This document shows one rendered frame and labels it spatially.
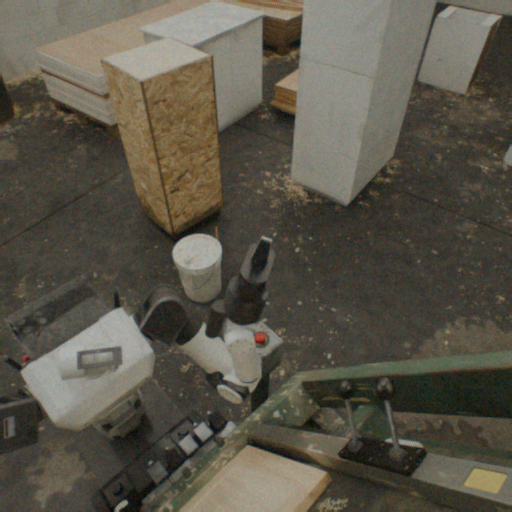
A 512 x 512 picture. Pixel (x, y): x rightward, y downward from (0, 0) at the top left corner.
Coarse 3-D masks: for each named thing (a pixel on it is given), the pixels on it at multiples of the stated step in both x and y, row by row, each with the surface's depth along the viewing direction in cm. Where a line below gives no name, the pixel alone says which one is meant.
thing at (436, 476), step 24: (264, 432) 116; (288, 432) 105; (312, 432) 96; (312, 456) 89; (336, 456) 79; (432, 456) 61; (384, 480) 67; (408, 480) 61; (432, 480) 56; (456, 480) 53; (456, 504) 54; (480, 504) 49; (504, 504) 46
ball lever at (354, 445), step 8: (344, 384) 76; (352, 384) 77; (336, 392) 77; (344, 392) 76; (352, 392) 76; (352, 416) 76; (352, 424) 76; (352, 432) 75; (352, 440) 75; (352, 448) 74; (360, 448) 74
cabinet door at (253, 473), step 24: (240, 456) 118; (264, 456) 107; (216, 480) 113; (240, 480) 104; (264, 480) 95; (288, 480) 87; (312, 480) 81; (192, 504) 109; (216, 504) 100; (240, 504) 92; (264, 504) 85; (288, 504) 78
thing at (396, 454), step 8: (384, 376) 67; (376, 384) 66; (384, 384) 66; (392, 384) 66; (376, 392) 66; (384, 392) 65; (392, 392) 65; (384, 400) 66; (392, 416) 66; (392, 424) 65; (392, 432) 65; (392, 440) 65; (392, 448) 65; (400, 448) 64; (392, 456) 64; (400, 456) 63
